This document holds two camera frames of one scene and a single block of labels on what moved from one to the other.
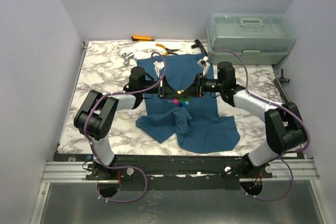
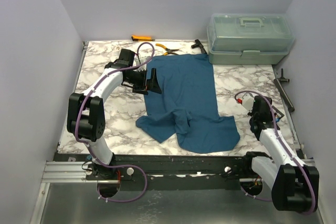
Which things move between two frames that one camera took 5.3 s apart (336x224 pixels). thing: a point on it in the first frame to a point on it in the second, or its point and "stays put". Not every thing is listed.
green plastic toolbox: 261,39 stays put
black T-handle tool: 198,44 stays put
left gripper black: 166,91 to 151,84
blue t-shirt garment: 197,127 stays put
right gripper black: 199,85 to 253,120
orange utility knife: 138,38 stays put
